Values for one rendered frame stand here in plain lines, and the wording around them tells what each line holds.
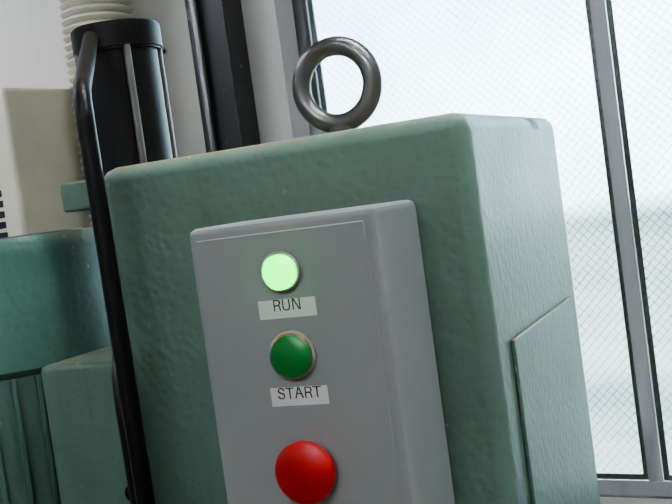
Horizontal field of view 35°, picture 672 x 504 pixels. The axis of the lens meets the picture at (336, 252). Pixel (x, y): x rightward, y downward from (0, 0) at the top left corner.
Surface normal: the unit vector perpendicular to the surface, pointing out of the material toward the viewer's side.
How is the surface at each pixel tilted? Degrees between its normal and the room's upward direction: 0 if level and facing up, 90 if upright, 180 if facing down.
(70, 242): 63
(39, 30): 90
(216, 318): 90
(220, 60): 90
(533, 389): 90
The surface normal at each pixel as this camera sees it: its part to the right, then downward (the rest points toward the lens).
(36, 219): 0.84, -0.09
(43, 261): 0.65, -0.05
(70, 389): -0.39, 0.10
